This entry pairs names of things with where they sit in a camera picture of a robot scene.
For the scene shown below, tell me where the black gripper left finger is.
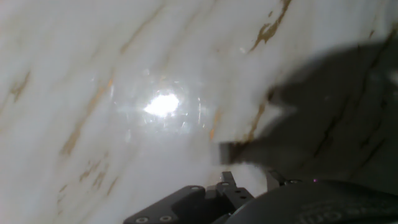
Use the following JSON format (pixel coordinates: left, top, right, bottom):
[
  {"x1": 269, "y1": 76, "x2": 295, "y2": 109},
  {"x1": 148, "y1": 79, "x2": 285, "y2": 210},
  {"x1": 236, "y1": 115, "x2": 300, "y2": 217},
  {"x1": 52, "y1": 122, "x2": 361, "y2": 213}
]
[{"x1": 123, "y1": 170, "x2": 254, "y2": 224}]

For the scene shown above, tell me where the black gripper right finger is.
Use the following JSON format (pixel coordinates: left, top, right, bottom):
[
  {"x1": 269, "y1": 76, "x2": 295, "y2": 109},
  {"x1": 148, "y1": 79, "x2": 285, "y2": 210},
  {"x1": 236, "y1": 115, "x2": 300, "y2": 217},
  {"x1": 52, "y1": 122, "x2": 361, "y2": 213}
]
[{"x1": 266, "y1": 170, "x2": 301, "y2": 191}]

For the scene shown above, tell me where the marble pattern board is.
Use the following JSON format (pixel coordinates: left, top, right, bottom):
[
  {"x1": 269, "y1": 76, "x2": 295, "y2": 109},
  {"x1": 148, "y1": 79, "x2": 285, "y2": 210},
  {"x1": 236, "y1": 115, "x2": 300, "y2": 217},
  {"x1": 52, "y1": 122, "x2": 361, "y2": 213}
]
[{"x1": 0, "y1": 0, "x2": 398, "y2": 224}]

